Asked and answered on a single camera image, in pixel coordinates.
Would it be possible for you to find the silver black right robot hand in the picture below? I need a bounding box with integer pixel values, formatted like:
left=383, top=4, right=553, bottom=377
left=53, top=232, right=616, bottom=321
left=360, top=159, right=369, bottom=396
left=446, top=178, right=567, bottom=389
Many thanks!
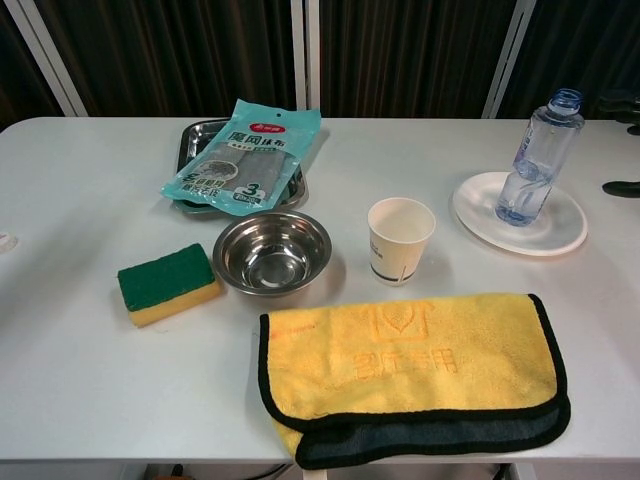
left=594, top=92, right=640, bottom=199

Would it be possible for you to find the clear plastic water bottle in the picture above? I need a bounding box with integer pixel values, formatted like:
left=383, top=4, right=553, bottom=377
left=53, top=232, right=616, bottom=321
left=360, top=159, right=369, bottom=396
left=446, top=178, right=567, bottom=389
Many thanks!
left=494, top=88, right=586, bottom=227

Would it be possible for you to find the white paper cup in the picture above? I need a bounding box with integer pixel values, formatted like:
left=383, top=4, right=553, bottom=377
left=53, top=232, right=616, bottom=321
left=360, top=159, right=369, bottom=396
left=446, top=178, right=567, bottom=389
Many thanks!
left=367, top=197, right=437, bottom=288

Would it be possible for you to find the white round plate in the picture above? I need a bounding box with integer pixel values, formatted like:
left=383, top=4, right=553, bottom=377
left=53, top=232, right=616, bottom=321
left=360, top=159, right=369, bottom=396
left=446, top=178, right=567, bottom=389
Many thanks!
left=452, top=171, right=589, bottom=257

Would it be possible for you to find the yellow towel with black trim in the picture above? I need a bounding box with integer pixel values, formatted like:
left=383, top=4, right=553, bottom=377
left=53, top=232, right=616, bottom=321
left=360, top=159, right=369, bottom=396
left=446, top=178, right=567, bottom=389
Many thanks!
left=258, top=292, right=572, bottom=471

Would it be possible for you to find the stainless steel bowl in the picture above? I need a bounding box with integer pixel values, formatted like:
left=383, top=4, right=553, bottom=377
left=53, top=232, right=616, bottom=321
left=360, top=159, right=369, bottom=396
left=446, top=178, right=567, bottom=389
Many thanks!
left=212, top=209, right=334, bottom=296

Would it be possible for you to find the teal cleaning cloth package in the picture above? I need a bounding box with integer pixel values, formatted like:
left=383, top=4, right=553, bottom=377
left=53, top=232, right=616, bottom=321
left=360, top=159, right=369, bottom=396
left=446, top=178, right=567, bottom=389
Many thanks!
left=159, top=97, right=323, bottom=211

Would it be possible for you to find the stainless steel tray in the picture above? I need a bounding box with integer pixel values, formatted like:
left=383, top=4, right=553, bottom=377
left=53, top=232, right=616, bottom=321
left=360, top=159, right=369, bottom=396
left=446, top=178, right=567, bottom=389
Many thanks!
left=173, top=118, right=307, bottom=216

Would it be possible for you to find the green and yellow sponge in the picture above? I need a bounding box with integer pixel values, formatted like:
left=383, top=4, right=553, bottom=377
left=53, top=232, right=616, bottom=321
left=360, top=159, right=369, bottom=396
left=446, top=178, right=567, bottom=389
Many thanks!
left=117, top=242, right=222, bottom=329

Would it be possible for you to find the dark pleated curtain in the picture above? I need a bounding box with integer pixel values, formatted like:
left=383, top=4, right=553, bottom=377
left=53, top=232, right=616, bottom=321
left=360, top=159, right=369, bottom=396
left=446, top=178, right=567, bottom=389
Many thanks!
left=0, top=0, right=640, bottom=132

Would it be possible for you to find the white slanted frame post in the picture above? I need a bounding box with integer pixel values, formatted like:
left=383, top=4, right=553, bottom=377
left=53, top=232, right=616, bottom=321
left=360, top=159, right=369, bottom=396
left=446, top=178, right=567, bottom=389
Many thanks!
left=482, top=0, right=539, bottom=119
left=4, top=0, right=89, bottom=119

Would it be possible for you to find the white upright frame post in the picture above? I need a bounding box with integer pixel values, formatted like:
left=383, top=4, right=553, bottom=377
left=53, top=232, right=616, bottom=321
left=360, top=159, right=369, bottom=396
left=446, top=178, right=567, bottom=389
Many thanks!
left=306, top=0, right=322, bottom=119
left=291, top=0, right=307, bottom=112

